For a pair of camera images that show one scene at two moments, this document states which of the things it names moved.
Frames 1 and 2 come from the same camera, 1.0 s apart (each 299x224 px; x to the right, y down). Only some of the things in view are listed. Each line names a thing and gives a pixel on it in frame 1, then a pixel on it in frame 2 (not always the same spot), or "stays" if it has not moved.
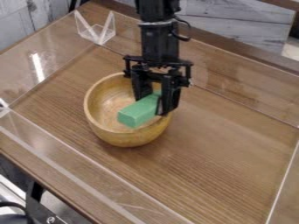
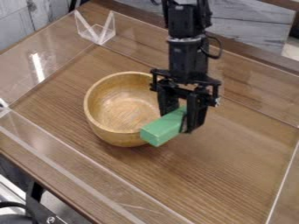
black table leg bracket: [37, 213] stays
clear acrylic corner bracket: [95, 32] stays
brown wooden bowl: [108, 95] stays
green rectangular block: [140, 111] to [158, 132]
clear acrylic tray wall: [215, 169] stays
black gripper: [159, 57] to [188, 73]
